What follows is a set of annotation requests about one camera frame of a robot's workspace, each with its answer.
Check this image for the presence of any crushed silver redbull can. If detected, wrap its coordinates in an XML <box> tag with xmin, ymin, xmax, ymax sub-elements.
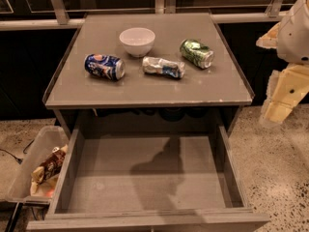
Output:
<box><xmin>142</xmin><ymin>56</ymin><xmax>185</xmax><ymax>79</ymax></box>

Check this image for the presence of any white ceramic bowl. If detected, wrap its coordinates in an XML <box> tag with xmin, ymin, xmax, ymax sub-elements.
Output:
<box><xmin>119</xmin><ymin>27</ymin><xmax>155</xmax><ymax>57</ymax></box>

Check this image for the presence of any brown snack bag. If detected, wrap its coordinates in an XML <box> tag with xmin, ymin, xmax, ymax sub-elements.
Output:
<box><xmin>30</xmin><ymin>145</ymin><xmax>68</xmax><ymax>197</ymax></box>

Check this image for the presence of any grey wooden cabinet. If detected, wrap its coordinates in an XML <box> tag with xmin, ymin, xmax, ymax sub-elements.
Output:
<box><xmin>43</xmin><ymin>13</ymin><xmax>254</xmax><ymax>128</ymax></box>

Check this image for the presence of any metal window railing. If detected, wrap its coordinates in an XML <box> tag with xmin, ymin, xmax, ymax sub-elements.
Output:
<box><xmin>1</xmin><ymin>0</ymin><xmax>296</xmax><ymax>30</ymax></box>

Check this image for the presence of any green soda can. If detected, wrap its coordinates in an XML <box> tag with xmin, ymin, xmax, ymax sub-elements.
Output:
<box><xmin>180</xmin><ymin>39</ymin><xmax>214</xmax><ymax>69</ymax></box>

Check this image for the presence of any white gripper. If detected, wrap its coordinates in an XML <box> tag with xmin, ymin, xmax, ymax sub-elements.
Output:
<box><xmin>256</xmin><ymin>0</ymin><xmax>309</xmax><ymax>126</ymax></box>

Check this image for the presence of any black cable on floor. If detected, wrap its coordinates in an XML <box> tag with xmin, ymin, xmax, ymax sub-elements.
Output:
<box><xmin>0</xmin><ymin>138</ymin><xmax>36</xmax><ymax>165</ymax></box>

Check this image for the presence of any clear plastic bin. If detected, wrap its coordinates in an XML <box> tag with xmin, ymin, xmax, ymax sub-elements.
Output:
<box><xmin>6</xmin><ymin>126</ymin><xmax>69</xmax><ymax>205</ymax></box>

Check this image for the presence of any open grey top drawer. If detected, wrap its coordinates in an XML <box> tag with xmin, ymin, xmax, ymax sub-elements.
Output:
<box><xmin>26</xmin><ymin>108</ymin><xmax>270</xmax><ymax>232</ymax></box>

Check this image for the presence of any blue pepsi can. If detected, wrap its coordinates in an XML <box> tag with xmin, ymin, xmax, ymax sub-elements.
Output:
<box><xmin>84</xmin><ymin>54</ymin><xmax>125</xmax><ymax>81</ymax></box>

